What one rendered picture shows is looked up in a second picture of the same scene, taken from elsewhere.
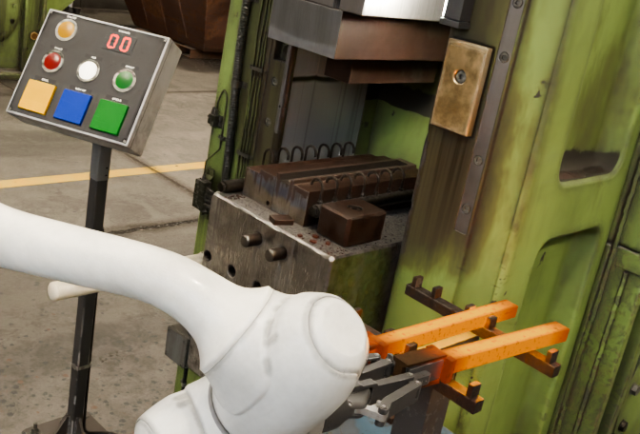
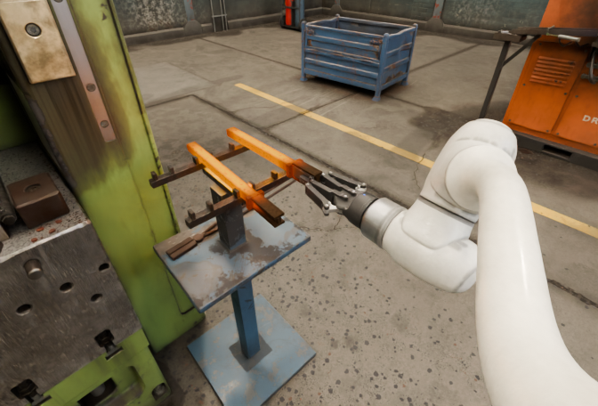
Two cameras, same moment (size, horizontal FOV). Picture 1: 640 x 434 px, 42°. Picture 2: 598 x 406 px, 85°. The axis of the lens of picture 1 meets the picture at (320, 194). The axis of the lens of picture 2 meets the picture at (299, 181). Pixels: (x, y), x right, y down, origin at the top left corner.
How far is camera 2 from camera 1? 108 cm
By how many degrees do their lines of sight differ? 76
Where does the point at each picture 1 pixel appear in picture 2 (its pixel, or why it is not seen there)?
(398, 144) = not seen: outside the picture
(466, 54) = (25, 7)
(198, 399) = (462, 233)
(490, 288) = (149, 153)
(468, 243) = (119, 142)
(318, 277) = (87, 241)
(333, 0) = not seen: outside the picture
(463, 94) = (49, 44)
